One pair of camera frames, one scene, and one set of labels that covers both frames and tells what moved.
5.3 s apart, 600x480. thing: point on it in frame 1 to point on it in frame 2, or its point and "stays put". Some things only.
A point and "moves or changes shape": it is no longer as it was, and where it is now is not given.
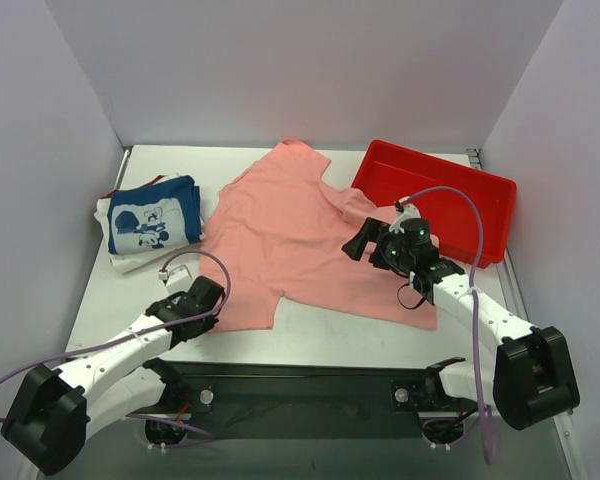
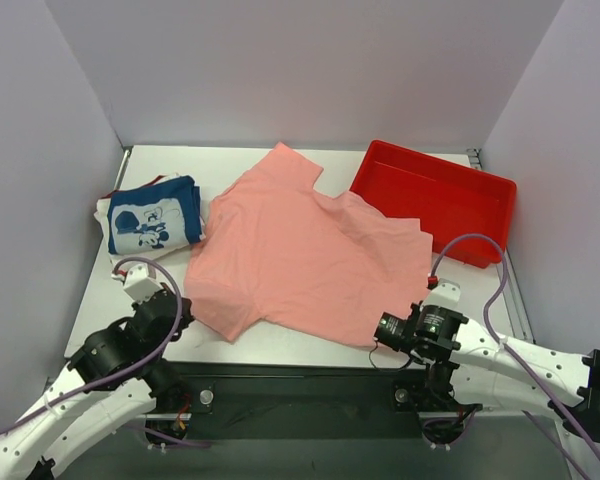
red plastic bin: [389, 175] stays put
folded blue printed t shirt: [162, 214] stays put
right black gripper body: [375, 240] to [383, 333]
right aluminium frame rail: [505, 268] stays put
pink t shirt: [277, 230] moves or changes shape
